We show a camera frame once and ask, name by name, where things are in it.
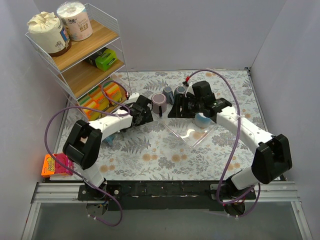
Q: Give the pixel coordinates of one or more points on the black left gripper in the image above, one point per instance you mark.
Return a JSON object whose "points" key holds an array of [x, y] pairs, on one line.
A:
{"points": [[144, 110]]}

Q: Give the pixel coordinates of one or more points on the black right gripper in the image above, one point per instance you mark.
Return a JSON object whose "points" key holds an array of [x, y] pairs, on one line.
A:
{"points": [[182, 106]]}

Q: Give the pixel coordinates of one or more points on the mauve pink mug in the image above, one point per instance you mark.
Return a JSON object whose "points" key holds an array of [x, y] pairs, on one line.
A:
{"points": [[159, 104]]}

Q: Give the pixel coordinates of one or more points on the blue white mug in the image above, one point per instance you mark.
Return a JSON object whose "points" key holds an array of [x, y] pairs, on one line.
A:
{"points": [[201, 121]]}

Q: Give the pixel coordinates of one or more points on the blue butterfly mug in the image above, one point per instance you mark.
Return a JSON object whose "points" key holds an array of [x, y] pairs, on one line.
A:
{"points": [[109, 140]]}

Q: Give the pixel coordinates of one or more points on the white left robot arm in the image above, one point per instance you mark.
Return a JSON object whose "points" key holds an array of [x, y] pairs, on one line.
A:
{"points": [[84, 141]]}

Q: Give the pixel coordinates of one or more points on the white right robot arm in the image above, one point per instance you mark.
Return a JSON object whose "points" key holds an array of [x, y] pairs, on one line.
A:
{"points": [[272, 155]]}

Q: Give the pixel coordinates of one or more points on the teal grey mug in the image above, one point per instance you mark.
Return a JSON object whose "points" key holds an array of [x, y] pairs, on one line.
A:
{"points": [[179, 90]]}

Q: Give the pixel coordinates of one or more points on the slate blue mug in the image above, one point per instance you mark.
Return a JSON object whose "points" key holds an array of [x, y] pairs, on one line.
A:
{"points": [[168, 92]]}

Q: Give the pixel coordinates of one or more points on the clear acrylic tray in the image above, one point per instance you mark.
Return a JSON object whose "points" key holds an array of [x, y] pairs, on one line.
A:
{"points": [[185, 129]]}

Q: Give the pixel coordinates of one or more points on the colourful sponge packs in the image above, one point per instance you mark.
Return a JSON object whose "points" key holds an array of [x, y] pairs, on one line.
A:
{"points": [[100, 98]]}

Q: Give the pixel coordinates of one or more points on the floral table mat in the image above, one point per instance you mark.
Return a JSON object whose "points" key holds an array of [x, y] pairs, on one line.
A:
{"points": [[152, 152]]}

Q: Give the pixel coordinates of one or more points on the green tissue box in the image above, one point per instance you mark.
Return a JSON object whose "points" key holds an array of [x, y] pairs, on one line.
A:
{"points": [[103, 59]]}

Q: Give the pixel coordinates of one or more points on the orange pink candy box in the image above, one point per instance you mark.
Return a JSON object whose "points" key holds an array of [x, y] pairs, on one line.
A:
{"points": [[52, 168]]}

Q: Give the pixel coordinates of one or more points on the white toilet paper pack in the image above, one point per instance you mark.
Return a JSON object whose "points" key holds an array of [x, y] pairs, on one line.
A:
{"points": [[75, 19]]}

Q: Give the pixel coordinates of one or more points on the cream toilet paper roll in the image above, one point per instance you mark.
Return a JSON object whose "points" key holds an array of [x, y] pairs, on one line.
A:
{"points": [[47, 30]]}

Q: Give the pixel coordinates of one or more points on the white wire wooden shelf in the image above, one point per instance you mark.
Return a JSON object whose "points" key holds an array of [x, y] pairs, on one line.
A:
{"points": [[77, 77]]}

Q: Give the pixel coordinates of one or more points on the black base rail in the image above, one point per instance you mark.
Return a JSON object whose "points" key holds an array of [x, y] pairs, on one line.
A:
{"points": [[162, 195]]}

